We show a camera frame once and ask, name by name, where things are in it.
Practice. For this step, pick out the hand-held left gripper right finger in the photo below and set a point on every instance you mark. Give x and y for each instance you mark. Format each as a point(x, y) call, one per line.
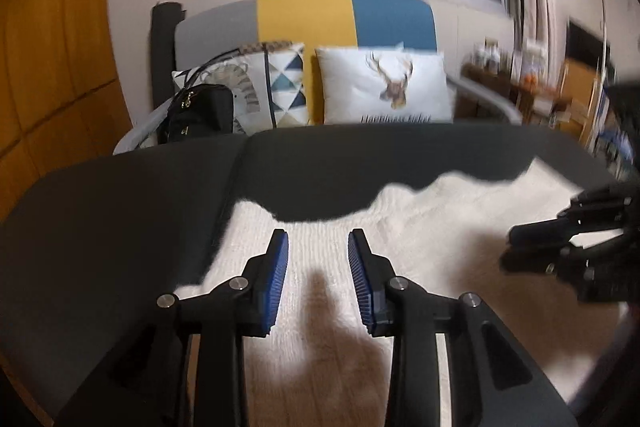
point(360, 277)

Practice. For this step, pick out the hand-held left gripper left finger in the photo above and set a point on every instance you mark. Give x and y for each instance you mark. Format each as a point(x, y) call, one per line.
point(277, 277)

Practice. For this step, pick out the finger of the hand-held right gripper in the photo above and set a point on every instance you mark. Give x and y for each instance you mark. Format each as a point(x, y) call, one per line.
point(540, 263)
point(540, 232)

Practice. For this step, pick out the white knit sweater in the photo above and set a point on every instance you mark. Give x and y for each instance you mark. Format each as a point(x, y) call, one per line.
point(440, 227)

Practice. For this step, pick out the wooden side desk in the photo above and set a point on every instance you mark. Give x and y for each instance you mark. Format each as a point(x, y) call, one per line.
point(500, 92)

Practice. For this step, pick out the black handbag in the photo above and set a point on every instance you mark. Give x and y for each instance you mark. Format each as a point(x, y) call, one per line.
point(200, 114)

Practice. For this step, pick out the white deer print cushion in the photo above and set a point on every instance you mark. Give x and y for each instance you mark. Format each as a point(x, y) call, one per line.
point(345, 87)

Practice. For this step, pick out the black monitor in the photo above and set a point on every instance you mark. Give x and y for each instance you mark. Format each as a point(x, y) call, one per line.
point(587, 44)

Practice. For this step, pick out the geometric triangle print cushion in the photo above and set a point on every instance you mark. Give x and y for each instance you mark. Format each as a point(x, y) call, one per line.
point(280, 82)

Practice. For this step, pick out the grey yellow blue sofa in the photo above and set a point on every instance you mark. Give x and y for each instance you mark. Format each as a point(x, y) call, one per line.
point(300, 17)

